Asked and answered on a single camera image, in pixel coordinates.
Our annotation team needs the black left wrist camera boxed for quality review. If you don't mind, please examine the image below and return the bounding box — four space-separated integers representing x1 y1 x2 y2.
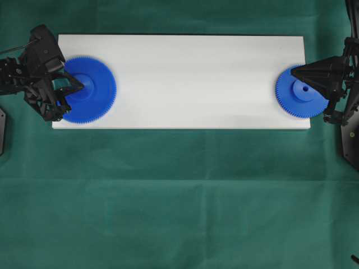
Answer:
45 58 64 73

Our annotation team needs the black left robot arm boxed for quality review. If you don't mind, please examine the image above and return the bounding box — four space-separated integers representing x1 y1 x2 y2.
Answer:
1 25 84 122

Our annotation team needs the blue gear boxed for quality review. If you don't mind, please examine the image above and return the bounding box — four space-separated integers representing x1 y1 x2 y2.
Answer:
275 65 329 119
63 56 117 124

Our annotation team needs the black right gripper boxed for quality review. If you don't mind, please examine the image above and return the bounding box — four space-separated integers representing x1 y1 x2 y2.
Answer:
291 38 358 125

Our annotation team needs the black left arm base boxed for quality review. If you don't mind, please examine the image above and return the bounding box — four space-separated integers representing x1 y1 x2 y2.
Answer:
0 108 6 155

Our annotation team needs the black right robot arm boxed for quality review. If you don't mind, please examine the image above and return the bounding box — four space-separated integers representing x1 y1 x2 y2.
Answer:
291 1 358 126

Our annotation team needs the white board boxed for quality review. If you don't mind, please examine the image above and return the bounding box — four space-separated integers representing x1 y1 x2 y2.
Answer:
52 34 311 129

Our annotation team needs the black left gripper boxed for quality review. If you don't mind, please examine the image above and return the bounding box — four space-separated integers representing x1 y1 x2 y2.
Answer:
18 25 84 122

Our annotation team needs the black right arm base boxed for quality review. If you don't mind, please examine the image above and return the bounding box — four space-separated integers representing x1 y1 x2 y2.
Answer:
341 89 358 170

